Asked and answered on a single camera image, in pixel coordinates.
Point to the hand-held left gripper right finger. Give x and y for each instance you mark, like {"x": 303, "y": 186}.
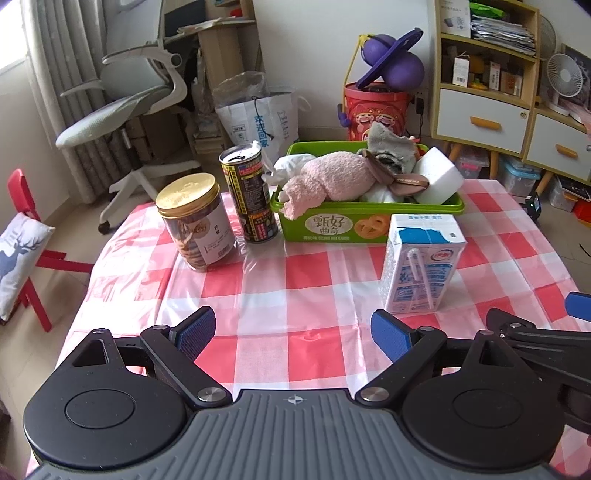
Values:
{"x": 390, "y": 334}

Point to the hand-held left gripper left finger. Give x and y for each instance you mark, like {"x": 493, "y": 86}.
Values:
{"x": 196, "y": 332}

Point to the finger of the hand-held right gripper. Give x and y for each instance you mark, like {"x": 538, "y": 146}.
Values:
{"x": 554, "y": 344}
{"x": 579, "y": 304}

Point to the green plastic bin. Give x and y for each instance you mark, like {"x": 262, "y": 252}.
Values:
{"x": 332, "y": 226}

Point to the brown fabric piece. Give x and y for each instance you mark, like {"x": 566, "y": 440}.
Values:
{"x": 406, "y": 182}

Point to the white foam block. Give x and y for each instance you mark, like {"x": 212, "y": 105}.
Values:
{"x": 436, "y": 177}

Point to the pink plush toy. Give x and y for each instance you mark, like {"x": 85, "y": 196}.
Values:
{"x": 332, "y": 180}

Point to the white cloth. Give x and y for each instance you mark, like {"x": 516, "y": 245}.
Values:
{"x": 291, "y": 166}

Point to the grey cloth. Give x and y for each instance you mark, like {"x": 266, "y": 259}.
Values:
{"x": 388, "y": 143}

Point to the blue white milk carton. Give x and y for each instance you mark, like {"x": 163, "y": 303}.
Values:
{"x": 415, "y": 267}

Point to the red box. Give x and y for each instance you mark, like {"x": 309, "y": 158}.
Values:
{"x": 582, "y": 212}

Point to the red white checkered tablecloth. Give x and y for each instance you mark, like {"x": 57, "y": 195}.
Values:
{"x": 300, "y": 286}

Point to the clear storage box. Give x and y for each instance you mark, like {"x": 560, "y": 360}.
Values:
{"x": 519, "y": 177}
{"x": 570, "y": 196}

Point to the cookie jar gold lid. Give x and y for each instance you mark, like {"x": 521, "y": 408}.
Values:
{"x": 189, "y": 198}

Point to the black yellow drink can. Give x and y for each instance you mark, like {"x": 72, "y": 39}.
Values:
{"x": 249, "y": 194}

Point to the white deer print cushion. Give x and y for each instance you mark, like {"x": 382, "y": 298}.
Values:
{"x": 23, "y": 258}

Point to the cardboard boxes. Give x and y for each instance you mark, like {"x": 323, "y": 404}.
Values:
{"x": 157, "y": 134}

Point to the white paper bag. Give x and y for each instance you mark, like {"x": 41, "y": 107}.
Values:
{"x": 258, "y": 120}

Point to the red chair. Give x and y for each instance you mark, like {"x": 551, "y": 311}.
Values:
{"x": 23, "y": 189}

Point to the red printed bucket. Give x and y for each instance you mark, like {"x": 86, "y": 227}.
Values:
{"x": 374, "y": 106}

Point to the black power adapter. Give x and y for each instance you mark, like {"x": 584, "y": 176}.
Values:
{"x": 420, "y": 106}

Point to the white desk fan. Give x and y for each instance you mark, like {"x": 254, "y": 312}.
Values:
{"x": 563, "y": 74}

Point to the small orange white boxes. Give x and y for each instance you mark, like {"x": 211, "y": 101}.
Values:
{"x": 505, "y": 78}

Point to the clear plastic bag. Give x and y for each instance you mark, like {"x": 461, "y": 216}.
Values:
{"x": 240, "y": 87}

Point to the yellow toy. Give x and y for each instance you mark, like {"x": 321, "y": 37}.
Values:
{"x": 479, "y": 74}

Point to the purple jump ball toy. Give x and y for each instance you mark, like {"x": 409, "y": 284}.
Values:
{"x": 401, "y": 71}

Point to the small white box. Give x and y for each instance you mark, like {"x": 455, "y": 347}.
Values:
{"x": 461, "y": 69}

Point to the grey white office chair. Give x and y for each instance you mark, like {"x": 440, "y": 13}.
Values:
{"x": 134, "y": 74}

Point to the grey mesh fan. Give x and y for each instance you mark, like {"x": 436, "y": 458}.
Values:
{"x": 548, "y": 37}

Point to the light wooden desk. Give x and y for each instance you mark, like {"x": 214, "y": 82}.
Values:
{"x": 217, "y": 50}

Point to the stack of magazines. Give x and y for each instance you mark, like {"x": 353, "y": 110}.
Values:
{"x": 503, "y": 32}

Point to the wooden shelf cabinet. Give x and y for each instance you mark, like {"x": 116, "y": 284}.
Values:
{"x": 437, "y": 46}

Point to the green bag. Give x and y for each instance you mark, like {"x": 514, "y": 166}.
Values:
{"x": 485, "y": 10}

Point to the white product box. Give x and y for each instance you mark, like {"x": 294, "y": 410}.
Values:
{"x": 455, "y": 18}

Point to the grey curtain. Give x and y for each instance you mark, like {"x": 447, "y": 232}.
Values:
{"x": 60, "y": 46}

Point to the dark picture frame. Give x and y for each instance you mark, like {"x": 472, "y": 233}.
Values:
{"x": 581, "y": 55}

